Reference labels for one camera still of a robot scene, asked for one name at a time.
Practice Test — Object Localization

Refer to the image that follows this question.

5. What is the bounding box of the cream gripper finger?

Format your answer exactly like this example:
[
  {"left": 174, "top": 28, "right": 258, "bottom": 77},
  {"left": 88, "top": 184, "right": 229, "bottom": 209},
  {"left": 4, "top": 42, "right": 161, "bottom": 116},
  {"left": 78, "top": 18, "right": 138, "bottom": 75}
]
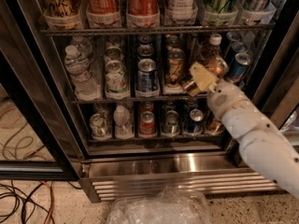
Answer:
[{"left": 189, "top": 62, "right": 218, "bottom": 91}]

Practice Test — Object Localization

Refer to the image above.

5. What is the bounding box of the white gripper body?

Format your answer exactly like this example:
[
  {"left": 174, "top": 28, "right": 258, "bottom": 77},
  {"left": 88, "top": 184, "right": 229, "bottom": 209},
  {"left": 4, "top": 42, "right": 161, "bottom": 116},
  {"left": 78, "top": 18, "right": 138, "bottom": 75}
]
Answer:
[{"left": 206, "top": 80, "right": 249, "bottom": 119}]

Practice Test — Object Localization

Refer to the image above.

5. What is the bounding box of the orange soda can front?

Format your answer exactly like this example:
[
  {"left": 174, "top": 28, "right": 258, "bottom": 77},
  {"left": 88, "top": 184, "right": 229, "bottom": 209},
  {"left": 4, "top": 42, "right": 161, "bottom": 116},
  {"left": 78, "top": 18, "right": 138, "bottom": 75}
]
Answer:
[{"left": 181, "top": 55, "right": 228, "bottom": 96}]

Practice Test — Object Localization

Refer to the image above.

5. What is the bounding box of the orange soda can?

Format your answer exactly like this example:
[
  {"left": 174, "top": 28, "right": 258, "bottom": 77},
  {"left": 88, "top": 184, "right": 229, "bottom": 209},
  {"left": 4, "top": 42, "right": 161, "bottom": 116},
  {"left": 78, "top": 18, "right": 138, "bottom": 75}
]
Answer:
[
  {"left": 165, "top": 35, "right": 181, "bottom": 50},
  {"left": 164, "top": 49, "right": 185, "bottom": 87},
  {"left": 181, "top": 55, "right": 228, "bottom": 96}
]

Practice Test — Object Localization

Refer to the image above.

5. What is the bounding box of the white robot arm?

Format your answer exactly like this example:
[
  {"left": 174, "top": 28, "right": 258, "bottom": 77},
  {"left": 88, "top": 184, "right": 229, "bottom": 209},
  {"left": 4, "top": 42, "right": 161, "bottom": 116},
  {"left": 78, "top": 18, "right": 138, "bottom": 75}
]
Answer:
[{"left": 190, "top": 63, "right": 299, "bottom": 198}]

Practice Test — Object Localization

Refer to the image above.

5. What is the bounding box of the copper can bottom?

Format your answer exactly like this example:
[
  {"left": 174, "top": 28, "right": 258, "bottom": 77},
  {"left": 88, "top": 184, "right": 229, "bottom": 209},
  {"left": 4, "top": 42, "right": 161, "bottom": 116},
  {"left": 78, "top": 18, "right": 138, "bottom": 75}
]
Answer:
[{"left": 206, "top": 112, "right": 224, "bottom": 135}]

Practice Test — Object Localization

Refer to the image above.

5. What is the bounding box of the blue can bottom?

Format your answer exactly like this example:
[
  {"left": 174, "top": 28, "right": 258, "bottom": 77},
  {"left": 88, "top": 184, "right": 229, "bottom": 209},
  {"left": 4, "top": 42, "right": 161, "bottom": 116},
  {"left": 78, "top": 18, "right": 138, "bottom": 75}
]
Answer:
[{"left": 184, "top": 108, "right": 205, "bottom": 134}]

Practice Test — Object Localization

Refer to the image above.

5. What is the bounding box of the blue energy can front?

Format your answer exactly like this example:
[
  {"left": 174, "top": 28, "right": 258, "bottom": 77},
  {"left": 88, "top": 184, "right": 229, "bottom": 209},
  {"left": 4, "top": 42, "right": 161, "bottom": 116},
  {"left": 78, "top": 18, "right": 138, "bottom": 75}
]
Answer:
[{"left": 227, "top": 52, "right": 252, "bottom": 83}]

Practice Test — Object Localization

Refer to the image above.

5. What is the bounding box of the blue energy can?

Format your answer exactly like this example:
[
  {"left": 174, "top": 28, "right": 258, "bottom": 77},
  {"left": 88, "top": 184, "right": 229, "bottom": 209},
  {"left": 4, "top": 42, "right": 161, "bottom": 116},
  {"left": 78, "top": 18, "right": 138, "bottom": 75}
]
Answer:
[
  {"left": 225, "top": 32, "right": 241, "bottom": 47},
  {"left": 225, "top": 41, "right": 248, "bottom": 65},
  {"left": 227, "top": 52, "right": 252, "bottom": 83}
]

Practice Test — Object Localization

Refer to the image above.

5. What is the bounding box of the fridge glass door right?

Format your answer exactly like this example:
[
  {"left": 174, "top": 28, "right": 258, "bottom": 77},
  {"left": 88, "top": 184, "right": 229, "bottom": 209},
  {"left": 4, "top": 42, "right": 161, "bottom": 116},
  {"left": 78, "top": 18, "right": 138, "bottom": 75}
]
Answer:
[{"left": 243, "top": 17, "right": 299, "bottom": 128}]

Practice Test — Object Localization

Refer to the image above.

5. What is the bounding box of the fridge glass door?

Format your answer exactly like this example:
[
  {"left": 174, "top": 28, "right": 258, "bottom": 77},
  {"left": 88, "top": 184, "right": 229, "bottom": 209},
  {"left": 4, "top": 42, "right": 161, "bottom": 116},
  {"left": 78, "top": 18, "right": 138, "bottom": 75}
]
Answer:
[
  {"left": 0, "top": 0, "right": 84, "bottom": 181},
  {"left": 243, "top": 17, "right": 299, "bottom": 128}
]

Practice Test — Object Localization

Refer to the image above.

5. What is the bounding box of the blue Pepsi can front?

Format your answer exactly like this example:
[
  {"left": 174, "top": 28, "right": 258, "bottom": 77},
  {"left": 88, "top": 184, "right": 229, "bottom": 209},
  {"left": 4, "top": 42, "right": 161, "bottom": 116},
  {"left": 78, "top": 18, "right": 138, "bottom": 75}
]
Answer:
[{"left": 136, "top": 59, "right": 158, "bottom": 92}]

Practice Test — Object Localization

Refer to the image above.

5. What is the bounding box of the blue pepsi can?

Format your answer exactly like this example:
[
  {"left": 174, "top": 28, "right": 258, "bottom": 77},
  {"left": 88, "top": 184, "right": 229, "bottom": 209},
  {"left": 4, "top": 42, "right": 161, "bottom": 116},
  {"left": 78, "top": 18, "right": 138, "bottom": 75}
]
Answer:
[
  {"left": 136, "top": 59, "right": 158, "bottom": 92},
  {"left": 137, "top": 35, "right": 153, "bottom": 46},
  {"left": 137, "top": 45, "right": 154, "bottom": 60}
]

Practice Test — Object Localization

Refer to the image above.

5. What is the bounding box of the green silver can bottom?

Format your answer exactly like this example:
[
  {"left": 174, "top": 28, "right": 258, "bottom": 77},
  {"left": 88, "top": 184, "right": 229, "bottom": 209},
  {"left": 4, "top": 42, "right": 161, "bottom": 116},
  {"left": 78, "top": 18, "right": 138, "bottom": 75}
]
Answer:
[{"left": 163, "top": 110, "right": 179, "bottom": 134}]

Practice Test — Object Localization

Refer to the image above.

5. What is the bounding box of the red cola can bottom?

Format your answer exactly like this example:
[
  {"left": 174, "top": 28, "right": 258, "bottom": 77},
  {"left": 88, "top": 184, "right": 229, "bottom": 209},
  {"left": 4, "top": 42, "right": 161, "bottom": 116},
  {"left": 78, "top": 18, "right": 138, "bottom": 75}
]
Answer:
[{"left": 139, "top": 111, "right": 156, "bottom": 135}]

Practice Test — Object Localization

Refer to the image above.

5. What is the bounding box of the white green can front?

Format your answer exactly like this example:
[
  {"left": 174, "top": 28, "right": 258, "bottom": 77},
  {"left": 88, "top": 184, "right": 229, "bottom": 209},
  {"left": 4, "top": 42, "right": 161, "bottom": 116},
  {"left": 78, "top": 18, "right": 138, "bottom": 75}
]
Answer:
[{"left": 105, "top": 60, "right": 128, "bottom": 93}]

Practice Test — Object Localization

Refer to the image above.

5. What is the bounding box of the white green can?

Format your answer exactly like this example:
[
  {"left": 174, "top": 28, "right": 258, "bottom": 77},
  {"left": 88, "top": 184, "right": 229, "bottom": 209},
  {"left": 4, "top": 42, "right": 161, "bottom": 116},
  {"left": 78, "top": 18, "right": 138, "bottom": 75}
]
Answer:
[
  {"left": 105, "top": 60, "right": 128, "bottom": 93},
  {"left": 106, "top": 35, "right": 121, "bottom": 48},
  {"left": 90, "top": 113, "right": 110, "bottom": 138},
  {"left": 104, "top": 47, "right": 123, "bottom": 63}
]

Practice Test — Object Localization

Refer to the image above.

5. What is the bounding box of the white green can bottom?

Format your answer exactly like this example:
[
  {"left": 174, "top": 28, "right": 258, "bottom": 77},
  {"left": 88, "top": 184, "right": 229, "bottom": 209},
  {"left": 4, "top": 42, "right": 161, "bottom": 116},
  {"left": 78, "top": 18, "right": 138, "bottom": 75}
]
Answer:
[{"left": 90, "top": 113, "right": 110, "bottom": 138}]

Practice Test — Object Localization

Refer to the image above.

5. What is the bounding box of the steel fridge base grille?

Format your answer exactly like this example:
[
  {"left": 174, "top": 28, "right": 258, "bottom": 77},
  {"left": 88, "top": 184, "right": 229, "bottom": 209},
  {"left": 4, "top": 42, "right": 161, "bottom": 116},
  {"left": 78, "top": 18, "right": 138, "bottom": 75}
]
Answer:
[{"left": 79, "top": 152, "right": 278, "bottom": 203}]

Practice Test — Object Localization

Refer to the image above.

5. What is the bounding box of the fridge glass door left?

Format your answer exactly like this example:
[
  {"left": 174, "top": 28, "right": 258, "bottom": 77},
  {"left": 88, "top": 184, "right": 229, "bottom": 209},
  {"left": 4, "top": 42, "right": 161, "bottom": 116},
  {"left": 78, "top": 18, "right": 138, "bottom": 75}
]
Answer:
[{"left": 0, "top": 0, "right": 84, "bottom": 181}]

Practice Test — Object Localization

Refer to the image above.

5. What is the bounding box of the iced tea bottle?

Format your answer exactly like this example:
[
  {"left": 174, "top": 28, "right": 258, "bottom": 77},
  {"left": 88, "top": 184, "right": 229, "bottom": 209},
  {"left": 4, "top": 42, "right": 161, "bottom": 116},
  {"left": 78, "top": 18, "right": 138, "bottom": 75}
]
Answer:
[{"left": 200, "top": 34, "right": 222, "bottom": 61}]

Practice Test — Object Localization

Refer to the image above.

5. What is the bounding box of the small water bottle bottom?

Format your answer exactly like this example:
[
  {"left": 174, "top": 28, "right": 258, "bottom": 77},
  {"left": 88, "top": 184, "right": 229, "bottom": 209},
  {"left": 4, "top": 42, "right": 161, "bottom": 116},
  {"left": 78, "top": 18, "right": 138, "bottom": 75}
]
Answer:
[{"left": 113, "top": 105, "right": 134, "bottom": 139}]

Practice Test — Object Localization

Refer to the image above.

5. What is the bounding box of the clear water bottle front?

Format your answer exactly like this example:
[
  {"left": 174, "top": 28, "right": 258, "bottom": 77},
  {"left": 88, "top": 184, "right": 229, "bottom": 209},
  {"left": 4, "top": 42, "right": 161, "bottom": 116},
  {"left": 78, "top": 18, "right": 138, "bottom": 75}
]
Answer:
[{"left": 64, "top": 45, "right": 100, "bottom": 101}]

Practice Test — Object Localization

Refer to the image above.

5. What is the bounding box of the clear water bottle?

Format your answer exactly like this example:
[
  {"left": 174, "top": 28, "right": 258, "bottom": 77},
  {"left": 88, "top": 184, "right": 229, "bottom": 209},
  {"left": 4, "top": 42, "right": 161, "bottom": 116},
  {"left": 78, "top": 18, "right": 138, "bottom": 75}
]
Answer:
[
  {"left": 64, "top": 45, "right": 100, "bottom": 101},
  {"left": 70, "top": 35, "right": 94, "bottom": 61}
]

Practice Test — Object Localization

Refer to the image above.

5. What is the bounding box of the clear plastic bag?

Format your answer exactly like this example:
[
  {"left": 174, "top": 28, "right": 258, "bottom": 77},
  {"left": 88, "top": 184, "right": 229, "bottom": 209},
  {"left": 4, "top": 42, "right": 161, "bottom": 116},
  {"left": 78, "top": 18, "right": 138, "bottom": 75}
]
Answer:
[{"left": 107, "top": 186, "right": 212, "bottom": 224}]

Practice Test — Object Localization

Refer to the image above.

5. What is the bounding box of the clear water bottle back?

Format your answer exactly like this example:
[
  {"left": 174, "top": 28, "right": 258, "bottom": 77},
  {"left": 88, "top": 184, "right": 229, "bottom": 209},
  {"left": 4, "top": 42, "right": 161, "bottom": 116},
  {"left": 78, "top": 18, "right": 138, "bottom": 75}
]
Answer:
[{"left": 70, "top": 35, "right": 94, "bottom": 61}]

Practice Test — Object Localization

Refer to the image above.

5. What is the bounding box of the middle wire shelf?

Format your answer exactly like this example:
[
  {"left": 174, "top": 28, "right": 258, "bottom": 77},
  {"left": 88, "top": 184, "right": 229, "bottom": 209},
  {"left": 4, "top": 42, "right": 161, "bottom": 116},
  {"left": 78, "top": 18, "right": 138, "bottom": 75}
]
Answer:
[{"left": 71, "top": 92, "right": 207, "bottom": 105}]

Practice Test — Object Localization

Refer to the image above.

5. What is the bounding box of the wire shelf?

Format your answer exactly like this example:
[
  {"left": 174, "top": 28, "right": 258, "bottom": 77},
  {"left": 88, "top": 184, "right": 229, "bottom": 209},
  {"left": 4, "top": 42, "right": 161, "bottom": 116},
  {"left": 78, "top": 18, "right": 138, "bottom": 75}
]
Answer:
[
  {"left": 40, "top": 23, "right": 275, "bottom": 36},
  {"left": 71, "top": 92, "right": 207, "bottom": 105}
]

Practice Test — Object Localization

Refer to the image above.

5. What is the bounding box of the top wire shelf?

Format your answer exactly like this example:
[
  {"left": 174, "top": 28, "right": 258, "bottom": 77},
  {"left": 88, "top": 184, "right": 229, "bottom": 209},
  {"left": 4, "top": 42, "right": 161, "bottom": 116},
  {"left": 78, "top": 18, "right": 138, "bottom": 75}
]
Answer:
[{"left": 40, "top": 23, "right": 275, "bottom": 36}]

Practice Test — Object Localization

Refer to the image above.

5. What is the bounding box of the orange cable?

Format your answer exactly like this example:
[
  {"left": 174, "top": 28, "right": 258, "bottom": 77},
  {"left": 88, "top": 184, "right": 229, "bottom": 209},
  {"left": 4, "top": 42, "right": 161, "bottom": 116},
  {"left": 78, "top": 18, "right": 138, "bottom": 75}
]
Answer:
[{"left": 40, "top": 180, "right": 56, "bottom": 224}]

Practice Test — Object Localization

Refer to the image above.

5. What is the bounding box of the black cable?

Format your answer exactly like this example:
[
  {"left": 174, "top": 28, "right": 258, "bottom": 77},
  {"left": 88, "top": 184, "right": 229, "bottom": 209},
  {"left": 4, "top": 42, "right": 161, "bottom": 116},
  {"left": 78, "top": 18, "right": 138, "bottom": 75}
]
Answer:
[{"left": 0, "top": 179, "right": 55, "bottom": 224}]

